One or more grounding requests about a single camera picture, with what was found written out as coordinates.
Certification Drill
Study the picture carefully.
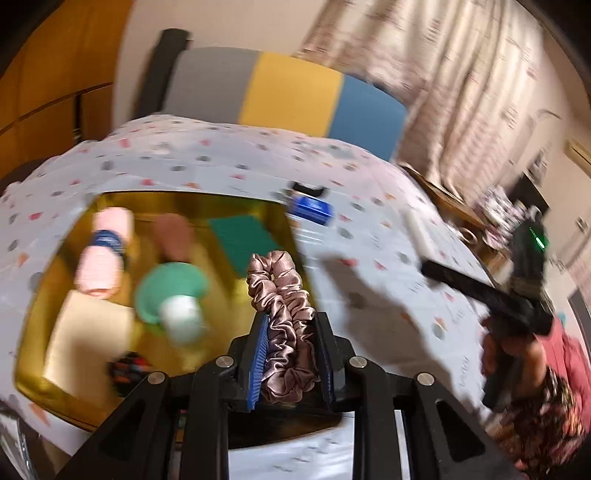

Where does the gold tray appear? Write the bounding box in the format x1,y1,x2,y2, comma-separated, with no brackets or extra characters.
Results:
14,191,352,450

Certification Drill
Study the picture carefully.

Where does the green and white mushroom plush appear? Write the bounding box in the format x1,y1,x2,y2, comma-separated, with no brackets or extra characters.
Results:
135,261,211,347

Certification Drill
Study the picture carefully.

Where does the person's red clothing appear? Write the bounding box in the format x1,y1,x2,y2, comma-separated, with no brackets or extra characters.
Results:
547,318,591,407

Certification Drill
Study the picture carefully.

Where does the grey yellow blue chair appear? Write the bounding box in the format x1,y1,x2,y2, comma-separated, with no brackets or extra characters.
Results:
134,28,409,162

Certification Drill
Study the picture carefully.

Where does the brown round puff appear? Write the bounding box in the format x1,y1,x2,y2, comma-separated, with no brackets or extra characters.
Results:
151,213,195,263

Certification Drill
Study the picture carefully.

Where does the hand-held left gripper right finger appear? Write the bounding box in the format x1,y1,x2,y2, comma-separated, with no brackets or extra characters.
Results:
314,311,522,480

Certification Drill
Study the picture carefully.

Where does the wooden wardrobe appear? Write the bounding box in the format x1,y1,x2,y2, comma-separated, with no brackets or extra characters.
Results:
0,0,134,181

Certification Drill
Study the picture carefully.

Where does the wall air conditioner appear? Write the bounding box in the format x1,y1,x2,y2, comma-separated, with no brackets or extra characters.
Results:
567,138,591,166

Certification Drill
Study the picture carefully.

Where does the mauve satin scrunchie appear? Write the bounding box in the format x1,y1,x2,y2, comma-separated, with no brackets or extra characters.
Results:
246,250,321,404

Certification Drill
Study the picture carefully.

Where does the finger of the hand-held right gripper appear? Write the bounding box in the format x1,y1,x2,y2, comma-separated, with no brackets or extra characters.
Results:
421,261,555,337

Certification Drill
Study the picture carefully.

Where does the beige loofah pad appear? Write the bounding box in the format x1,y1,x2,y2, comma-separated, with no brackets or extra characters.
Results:
44,290,137,398

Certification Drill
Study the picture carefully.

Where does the pink rolled towel blue band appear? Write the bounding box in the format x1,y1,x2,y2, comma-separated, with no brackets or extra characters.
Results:
74,208,134,298

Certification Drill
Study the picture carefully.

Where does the beige patterned curtain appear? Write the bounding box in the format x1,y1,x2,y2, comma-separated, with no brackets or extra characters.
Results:
295,0,568,185

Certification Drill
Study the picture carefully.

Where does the person's right forearm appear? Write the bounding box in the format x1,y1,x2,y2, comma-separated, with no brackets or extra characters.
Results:
499,369,589,480

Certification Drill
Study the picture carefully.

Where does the dark multicolour scrunchie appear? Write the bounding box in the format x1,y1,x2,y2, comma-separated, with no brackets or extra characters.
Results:
107,352,153,398

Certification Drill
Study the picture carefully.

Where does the person's right hand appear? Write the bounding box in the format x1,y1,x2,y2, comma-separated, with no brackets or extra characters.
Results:
480,318,552,400

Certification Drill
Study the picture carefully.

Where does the blue packet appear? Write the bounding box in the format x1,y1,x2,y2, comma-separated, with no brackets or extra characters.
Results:
288,194,334,227

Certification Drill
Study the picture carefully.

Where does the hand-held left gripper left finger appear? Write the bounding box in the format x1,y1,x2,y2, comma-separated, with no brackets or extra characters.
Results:
55,311,271,480

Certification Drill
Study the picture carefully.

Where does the wooden side table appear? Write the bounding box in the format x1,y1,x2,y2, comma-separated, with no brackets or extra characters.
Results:
402,164,509,268

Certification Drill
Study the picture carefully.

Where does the white cylinder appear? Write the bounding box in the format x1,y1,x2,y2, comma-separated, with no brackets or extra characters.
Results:
404,212,437,257

